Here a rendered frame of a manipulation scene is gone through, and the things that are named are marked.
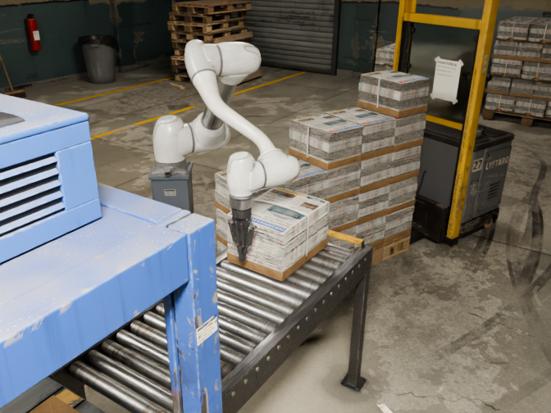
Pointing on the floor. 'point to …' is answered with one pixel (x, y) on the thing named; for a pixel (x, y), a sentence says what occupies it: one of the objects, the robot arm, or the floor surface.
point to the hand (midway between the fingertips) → (242, 252)
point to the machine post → (194, 320)
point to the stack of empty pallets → (202, 26)
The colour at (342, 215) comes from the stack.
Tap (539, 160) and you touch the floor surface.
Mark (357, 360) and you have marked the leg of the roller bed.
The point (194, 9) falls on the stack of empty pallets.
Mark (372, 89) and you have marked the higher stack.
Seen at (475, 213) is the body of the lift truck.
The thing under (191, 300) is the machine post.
